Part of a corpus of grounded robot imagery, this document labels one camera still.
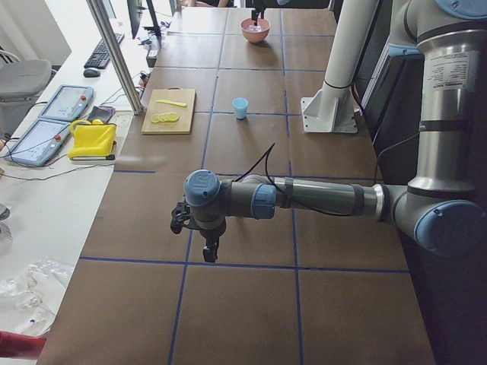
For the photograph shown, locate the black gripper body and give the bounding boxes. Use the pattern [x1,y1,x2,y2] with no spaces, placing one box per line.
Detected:
[252,0,266,12]
[199,219,227,240]

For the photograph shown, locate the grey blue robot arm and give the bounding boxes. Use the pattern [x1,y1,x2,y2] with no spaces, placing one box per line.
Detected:
[170,1,486,262]

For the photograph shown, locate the light blue plastic cup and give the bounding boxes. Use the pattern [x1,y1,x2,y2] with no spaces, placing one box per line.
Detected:
[232,97,249,119]

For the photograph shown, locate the pink bowl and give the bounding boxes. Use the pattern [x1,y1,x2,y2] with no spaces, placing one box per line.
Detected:
[240,18,271,43]

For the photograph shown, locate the bamboo cutting board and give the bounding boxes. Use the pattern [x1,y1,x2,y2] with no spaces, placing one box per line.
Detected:
[141,88,196,135]

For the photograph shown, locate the black monitor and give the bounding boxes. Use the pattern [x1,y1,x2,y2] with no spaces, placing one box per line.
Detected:
[126,0,164,40]

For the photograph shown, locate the yellow plastic knife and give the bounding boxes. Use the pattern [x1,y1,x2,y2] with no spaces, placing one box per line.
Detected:
[156,99,188,108]

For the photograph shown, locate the yellow bag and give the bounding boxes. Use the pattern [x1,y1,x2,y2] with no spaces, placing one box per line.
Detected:
[68,119,116,160]

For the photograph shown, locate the black keyboard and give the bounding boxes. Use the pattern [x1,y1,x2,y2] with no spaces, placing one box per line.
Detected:
[84,40,110,69]

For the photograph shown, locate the dark grey pouch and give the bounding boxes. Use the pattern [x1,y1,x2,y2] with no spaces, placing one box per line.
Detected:
[87,106,116,123]

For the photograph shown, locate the black computer mouse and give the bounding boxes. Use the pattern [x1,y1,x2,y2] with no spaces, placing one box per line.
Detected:
[83,68,100,78]

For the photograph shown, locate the clear plastic bags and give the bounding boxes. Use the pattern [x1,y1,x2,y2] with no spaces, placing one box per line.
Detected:
[1,257,74,337]

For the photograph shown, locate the upper teach pendant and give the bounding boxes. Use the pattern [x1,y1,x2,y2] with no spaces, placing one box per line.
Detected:
[39,84,94,122]

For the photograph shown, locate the teach pendant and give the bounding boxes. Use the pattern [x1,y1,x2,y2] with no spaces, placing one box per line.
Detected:
[5,118,70,167]
[39,84,94,122]

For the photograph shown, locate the lower teach pendant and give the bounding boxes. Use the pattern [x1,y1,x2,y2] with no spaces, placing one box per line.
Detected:
[5,118,70,167]

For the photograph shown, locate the grey office chair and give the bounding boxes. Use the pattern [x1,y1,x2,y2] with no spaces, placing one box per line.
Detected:
[1,59,51,139]

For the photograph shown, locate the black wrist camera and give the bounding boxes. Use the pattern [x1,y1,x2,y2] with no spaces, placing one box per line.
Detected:
[170,202,196,234]

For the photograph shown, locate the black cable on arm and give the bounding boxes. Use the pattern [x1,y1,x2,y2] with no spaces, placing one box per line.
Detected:
[232,142,377,216]

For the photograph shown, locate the white camera mast with base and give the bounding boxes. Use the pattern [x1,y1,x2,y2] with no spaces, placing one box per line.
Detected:
[301,0,380,134]

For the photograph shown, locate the aluminium frame post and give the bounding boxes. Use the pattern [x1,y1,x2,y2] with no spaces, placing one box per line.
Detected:
[86,0,144,116]

